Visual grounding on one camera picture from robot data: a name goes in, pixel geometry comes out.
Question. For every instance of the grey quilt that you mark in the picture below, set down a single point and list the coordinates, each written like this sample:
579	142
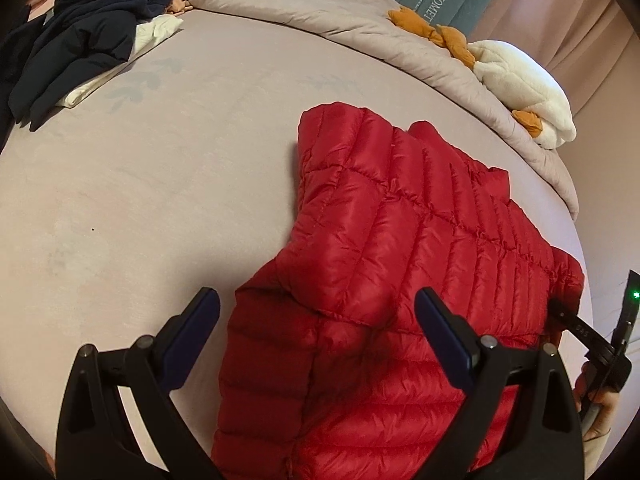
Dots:
325	10

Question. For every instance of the person's right hand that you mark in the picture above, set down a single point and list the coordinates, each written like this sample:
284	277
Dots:
607	410

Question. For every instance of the dark navy jacket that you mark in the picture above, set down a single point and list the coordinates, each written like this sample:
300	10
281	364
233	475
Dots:
15	70

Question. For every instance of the pink curtain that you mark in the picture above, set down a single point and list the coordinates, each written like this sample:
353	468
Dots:
575	35

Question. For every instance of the red down jacket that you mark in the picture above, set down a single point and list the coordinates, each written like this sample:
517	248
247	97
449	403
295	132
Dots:
400	240

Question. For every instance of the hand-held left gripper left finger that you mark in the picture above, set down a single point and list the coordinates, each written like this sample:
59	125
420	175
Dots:
195	320

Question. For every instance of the bed with pink sheet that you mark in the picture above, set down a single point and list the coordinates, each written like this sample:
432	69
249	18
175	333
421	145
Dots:
150	210

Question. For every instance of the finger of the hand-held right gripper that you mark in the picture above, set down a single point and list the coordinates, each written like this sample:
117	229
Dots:
575	325

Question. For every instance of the white goose plush toy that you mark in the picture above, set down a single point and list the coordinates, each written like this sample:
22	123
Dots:
515	75

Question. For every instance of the small peach cloth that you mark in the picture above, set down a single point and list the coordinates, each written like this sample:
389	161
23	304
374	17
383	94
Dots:
180	5

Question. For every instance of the white cloth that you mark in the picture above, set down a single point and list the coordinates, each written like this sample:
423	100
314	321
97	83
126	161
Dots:
160	30

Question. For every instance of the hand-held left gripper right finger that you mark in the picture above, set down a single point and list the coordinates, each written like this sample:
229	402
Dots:
445	335

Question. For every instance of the person's right forearm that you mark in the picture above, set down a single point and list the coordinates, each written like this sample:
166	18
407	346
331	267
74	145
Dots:
597	452

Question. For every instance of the navy blue hoodie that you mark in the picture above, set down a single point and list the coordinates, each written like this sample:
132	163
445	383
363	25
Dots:
85	45

